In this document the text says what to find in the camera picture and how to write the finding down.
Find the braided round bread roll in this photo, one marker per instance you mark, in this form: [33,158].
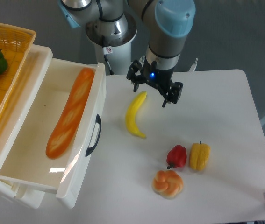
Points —
[167,183]

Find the orange baguette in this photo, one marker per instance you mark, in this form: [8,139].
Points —
[70,118]

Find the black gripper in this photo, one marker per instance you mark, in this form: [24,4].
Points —
[156,78]

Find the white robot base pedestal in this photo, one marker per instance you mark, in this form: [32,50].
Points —
[112,42]

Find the yellow wicker basket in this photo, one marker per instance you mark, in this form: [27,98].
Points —
[15,43]

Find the red bell pepper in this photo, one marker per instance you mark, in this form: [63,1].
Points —
[176,157]

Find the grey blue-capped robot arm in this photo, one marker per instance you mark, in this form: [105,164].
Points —
[168,21]

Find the white drawer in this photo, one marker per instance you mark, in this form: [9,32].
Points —
[27,164]

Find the yellow bell pepper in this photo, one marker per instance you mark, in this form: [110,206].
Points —
[199,156]

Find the yellow banana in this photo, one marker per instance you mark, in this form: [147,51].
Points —
[130,117]

